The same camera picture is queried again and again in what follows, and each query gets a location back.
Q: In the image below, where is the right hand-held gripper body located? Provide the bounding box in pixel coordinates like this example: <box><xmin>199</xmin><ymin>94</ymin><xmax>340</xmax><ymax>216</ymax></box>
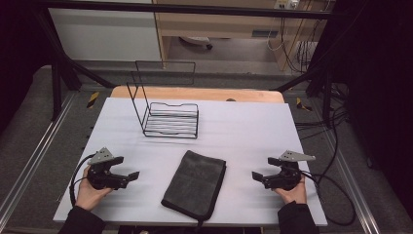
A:
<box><xmin>262</xmin><ymin>149</ymin><xmax>317</xmax><ymax>191</ymax></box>

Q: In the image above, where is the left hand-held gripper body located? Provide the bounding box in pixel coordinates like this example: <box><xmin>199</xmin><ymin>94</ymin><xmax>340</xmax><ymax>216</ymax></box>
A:
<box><xmin>86</xmin><ymin>146</ymin><xmax>130</xmax><ymax>191</ymax></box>

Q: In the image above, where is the person's right hand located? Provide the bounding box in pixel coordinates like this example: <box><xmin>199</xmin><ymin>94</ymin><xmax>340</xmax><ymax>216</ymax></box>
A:
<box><xmin>274</xmin><ymin>175</ymin><xmax>308</xmax><ymax>206</ymax></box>

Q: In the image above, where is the person's left hand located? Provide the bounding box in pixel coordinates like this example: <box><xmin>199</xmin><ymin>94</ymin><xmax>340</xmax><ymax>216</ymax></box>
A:
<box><xmin>75</xmin><ymin>165</ymin><xmax>114</xmax><ymax>212</ymax></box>

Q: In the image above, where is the white board cover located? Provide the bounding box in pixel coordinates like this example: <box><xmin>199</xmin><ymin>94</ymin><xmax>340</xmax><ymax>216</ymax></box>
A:
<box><xmin>53</xmin><ymin>97</ymin><xmax>328</xmax><ymax>228</ymax></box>

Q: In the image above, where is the dark grey folded towel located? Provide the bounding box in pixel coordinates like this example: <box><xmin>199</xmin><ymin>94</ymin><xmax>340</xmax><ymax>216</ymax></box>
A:
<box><xmin>160</xmin><ymin>149</ymin><xmax>228</xmax><ymax>228</ymax></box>

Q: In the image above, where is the yellow black tape strip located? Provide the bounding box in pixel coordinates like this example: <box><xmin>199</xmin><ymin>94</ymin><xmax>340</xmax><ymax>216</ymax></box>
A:
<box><xmin>86</xmin><ymin>91</ymin><xmax>100</xmax><ymax>110</ymax></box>
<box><xmin>295</xmin><ymin>97</ymin><xmax>313</xmax><ymax>112</ymax></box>

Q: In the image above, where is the wooden table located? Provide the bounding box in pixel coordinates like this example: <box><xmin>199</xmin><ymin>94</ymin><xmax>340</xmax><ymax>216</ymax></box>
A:
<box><xmin>109</xmin><ymin>85</ymin><xmax>285</xmax><ymax>104</ymax></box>

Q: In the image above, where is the white cabinet panel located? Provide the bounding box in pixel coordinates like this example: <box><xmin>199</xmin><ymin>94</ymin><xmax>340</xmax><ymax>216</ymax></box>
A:
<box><xmin>48</xmin><ymin>0</ymin><xmax>163</xmax><ymax>62</ymax></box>

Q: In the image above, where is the black curtain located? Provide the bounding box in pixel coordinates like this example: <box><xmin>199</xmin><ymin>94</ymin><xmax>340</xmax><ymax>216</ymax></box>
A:
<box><xmin>0</xmin><ymin>0</ymin><xmax>55</xmax><ymax>135</ymax></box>
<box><xmin>319</xmin><ymin>0</ymin><xmax>413</xmax><ymax>209</ymax></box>

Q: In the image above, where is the white chair base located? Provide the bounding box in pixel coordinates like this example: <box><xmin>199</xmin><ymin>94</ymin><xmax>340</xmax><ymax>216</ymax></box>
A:
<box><xmin>178</xmin><ymin>35</ymin><xmax>214</xmax><ymax>51</ymax></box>

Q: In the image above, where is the light wooden desk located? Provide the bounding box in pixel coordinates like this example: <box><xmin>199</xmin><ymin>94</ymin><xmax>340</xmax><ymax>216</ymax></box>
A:
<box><xmin>152</xmin><ymin>0</ymin><xmax>336</xmax><ymax>71</ymax></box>

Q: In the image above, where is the white power strip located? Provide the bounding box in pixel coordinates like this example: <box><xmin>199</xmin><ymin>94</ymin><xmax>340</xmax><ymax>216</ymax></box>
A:
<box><xmin>274</xmin><ymin>0</ymin><xmax>300</xmax><ymax>11</ymax></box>

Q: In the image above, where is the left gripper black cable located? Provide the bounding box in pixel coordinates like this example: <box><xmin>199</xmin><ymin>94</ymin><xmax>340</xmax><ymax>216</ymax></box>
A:
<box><xmin>68</xmin><ymin>153</ymin><xmax>97</xmax><ymax>207</ymax></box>

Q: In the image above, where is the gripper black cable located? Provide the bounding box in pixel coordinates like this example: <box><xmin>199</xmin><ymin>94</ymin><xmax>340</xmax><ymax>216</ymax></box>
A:
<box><xmin>68</xmin><ymin>153</ymin><xmax>97</xmax><ymax>207</ymax></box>
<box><xmin>301</xmin><ymin>170</ymin><xmax>357</xmax><ymax>227</ymax></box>

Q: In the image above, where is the black wire rack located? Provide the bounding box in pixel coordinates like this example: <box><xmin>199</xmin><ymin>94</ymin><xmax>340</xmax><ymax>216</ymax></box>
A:
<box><xmin>126</xmin><ymin>59</ymin><xmax>200</xmax><ymax>140</ymax></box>

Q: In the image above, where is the bundle of black floor cables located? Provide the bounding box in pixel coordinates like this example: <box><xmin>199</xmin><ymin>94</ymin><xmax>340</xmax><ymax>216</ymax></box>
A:
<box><xmin>293</xmin><ymin>81</ymin><xmax>350</xmax><ymax>184</ymax></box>

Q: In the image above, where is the aluminium floor rail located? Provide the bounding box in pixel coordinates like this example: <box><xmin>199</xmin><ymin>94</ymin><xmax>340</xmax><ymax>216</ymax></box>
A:
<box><xmin>0</xmin><ymin>92</ymin><xmax>78</xmax><ymax>217</ymax></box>
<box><xmin>322</xmin><ymin>128</ymin><xmax>382</xmax><ymax>234</ymax></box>

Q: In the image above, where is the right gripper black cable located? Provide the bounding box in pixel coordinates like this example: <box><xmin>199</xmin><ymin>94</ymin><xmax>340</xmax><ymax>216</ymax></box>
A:
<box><xmin>301</xmin><ymin>170</ymin><xmax>357</xmax><ymax>227</ymax></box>

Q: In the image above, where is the bundle of hanging cables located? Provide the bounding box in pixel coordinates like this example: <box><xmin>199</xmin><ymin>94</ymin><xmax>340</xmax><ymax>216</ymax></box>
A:
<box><xmin>266</xmin><ymin>14</ymin><xmax>320</xmax><ymax>73</ymax></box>

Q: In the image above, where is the black metal frame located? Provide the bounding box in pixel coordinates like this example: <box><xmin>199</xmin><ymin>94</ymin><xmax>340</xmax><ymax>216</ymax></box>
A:
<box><xmin>31</xmin><ymin>0</ymin><xmax>358</xmax><ymax>122</ymax></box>

